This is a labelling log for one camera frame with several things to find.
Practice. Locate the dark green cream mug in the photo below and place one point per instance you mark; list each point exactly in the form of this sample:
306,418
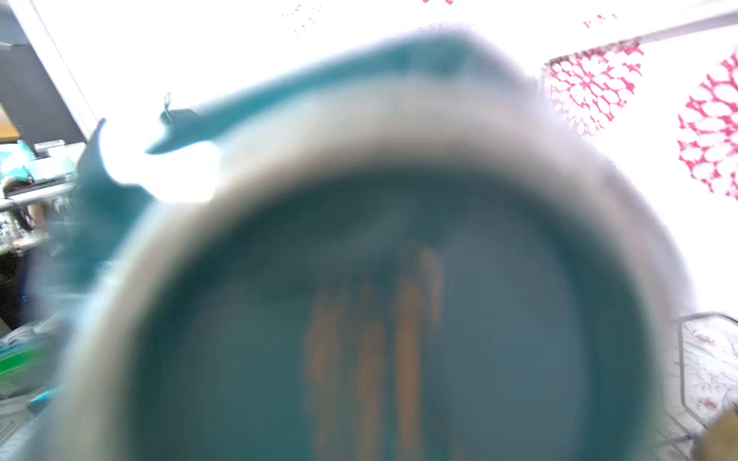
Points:
398,254

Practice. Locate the black wire dish rack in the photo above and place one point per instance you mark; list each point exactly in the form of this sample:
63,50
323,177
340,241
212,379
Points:
701,380

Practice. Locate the amber glass cup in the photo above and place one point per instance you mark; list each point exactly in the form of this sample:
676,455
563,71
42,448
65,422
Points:
719,442

